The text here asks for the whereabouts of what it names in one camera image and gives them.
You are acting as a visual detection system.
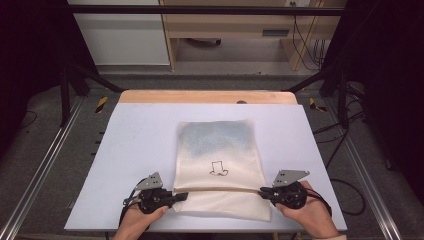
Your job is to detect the dark curtain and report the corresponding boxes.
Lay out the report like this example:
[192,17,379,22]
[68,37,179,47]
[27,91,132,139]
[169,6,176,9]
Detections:
[320,0,424,203]
[0,0,98,158]

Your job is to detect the aluminium floor rail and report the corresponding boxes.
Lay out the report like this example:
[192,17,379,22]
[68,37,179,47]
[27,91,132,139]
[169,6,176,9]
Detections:
[324,97,403,240]
[0,95,85,240]

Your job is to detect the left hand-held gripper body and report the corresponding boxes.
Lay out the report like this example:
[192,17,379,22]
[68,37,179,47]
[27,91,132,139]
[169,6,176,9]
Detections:
[122,171,175,215]

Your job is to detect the cream mesh laundry bag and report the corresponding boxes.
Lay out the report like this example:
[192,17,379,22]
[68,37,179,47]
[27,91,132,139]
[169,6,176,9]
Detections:
[172,118,272,223]

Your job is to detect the black metal stand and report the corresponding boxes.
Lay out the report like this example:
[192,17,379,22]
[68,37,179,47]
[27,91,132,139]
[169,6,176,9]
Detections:
[59,62,125,128]
[285,65,352,130]

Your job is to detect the black horizontal frame bar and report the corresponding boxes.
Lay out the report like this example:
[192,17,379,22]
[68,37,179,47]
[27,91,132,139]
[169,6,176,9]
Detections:
[67,4,346,17]

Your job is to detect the yellow black floor tape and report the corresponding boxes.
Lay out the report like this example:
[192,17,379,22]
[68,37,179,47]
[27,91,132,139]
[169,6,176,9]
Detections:
[95,95,110,114]
[307,96,328,113]

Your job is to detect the hanging black cables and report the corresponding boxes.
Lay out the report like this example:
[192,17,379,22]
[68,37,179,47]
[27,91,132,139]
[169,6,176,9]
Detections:
[290,1,327,72]

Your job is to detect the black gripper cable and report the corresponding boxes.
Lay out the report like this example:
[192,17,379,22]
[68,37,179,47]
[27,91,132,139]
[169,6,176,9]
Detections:
[118,196,141,231]
[304,188,333,217]

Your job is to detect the grey desk label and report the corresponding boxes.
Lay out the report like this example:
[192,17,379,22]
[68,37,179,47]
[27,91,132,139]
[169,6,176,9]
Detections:
[261,28,291,38]

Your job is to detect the light wooden desk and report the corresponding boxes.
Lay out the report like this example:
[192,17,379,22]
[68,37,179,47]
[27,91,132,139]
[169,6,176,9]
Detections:
[158,0,348,72]

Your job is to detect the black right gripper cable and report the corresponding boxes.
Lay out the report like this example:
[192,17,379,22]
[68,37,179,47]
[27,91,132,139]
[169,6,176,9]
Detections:
[304,188,333,217]

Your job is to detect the person's right hand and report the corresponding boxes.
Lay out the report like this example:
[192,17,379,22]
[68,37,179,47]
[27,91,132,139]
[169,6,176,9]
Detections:
[275,180,340,240]

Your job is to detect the white cabinet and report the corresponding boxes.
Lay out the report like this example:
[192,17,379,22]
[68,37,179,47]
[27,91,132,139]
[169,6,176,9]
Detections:
[67,0,171,67]

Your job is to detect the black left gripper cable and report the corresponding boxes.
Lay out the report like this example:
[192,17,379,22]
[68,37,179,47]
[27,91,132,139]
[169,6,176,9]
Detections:
[118,196,141,231]

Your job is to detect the thin black floor cable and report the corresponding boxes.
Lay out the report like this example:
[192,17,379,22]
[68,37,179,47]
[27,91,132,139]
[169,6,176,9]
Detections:
[19,110,39,130]

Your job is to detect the white foam mat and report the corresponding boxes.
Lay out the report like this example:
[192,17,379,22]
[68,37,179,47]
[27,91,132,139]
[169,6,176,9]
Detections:
[63,102,348,233]

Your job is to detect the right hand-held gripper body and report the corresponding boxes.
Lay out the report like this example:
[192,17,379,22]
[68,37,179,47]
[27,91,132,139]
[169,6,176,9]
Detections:
[271,169,311,211]

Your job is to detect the person's left hand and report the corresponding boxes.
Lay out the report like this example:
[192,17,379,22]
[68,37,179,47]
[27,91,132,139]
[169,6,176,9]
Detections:
[112,203,170,240]

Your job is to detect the wooden table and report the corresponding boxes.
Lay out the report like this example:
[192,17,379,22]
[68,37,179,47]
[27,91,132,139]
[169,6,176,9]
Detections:
[118,89,299,106]

